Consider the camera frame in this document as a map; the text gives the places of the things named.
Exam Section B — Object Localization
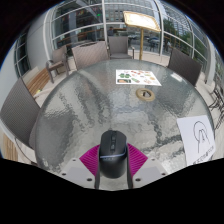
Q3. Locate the grey wicker chair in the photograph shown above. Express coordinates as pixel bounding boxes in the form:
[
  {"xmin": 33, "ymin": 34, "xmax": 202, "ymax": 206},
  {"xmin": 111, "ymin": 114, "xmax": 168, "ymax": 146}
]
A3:
[
  {"xmin": 0, "ymin": 77, "xmax": 42, "ymax": 161},
  {"xmin": 167, "ymin": 48, "xmax": 203, "ymax": 88},
  {"xmin": 71, "ymin": 40, "xmax": 110, "ymax": 71},
  {"xmin": 45, "ymin": 45, "xmax": 70, "ymax": 84},
  {"xmin": 107, "ymin": 35, "xmax": 136, "ymax": 60}
]

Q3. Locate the dark metal folding chair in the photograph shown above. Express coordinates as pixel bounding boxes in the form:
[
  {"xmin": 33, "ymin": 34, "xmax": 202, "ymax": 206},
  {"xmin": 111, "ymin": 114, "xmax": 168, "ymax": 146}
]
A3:
[{"xmin": 208, "ymin": 83, "xmax": 224, "ymax": 131}]

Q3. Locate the white printed mouse pad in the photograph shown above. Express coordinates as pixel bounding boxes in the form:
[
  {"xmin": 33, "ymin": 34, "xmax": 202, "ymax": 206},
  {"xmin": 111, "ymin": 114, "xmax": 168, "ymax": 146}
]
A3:
[{"xmin": 176, "ymin": 115, "xmax": 217, "ymax": 167}]

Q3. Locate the wooden slat bench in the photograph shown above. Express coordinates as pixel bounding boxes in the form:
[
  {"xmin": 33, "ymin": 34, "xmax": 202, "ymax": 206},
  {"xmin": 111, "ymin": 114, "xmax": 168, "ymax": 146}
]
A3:
[
  {"xmin": 1, "ymin": 133, "xmax": 19, "ymax": 163},
  {"xmin": 21, "ymin": 66, "xmax": 51, "ymax": 98}
]

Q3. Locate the colourful menu card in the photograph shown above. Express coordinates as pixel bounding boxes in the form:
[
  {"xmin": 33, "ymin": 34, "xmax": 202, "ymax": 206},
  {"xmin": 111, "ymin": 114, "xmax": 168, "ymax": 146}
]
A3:
[{"xmin": 115, "ymin": 69, "xmax": 163, "ymax": 87}]

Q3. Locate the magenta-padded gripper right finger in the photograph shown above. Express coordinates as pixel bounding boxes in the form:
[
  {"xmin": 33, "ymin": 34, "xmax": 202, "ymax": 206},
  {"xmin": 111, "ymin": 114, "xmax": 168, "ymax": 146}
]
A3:
[{"xmin": 126, "ymin": 142, "xmax": 169, "ymax": 190}]

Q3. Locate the black computer mouse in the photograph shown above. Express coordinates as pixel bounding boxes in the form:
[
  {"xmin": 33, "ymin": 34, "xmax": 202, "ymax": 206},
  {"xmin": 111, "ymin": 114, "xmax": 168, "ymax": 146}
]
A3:
[{"xmin": 98, "ymin": 129, "xmax": 129, "ymax": 180}]

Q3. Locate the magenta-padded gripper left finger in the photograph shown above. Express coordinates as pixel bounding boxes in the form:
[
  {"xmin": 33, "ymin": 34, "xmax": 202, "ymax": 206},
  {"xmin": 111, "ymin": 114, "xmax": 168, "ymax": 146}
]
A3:
[{"xmin": 58, "ymin": 143, "xmax": 102, "ymax": 191}]

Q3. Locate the gold menu sign stand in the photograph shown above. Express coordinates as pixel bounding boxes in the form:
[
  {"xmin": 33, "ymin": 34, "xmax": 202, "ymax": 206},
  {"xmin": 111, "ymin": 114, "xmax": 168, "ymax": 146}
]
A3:
[{"xmin": 122, "ymin": 10, "xmax": 162, "ymax": 61}]

